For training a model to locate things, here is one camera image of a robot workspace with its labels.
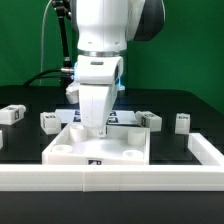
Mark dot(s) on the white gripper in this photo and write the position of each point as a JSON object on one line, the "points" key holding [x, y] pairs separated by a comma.
{"points": [[95, 89]]}

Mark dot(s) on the white square tabletop part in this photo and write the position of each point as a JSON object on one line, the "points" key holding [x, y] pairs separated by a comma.
{"points": [[122, 145]]}

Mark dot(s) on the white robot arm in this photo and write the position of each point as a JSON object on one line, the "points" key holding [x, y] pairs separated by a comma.
{"points": [[105, 27]]}

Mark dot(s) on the white sheet with AprilTags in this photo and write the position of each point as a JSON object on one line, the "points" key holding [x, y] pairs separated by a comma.
{"points": [[116, 117]]}

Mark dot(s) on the white U-shaped obstacle fence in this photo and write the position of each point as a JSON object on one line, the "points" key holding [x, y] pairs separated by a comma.
{"points": [[208, 175]]}

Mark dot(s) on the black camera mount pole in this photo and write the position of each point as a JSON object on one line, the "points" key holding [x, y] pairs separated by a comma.
{"points": [[63, 11]]}

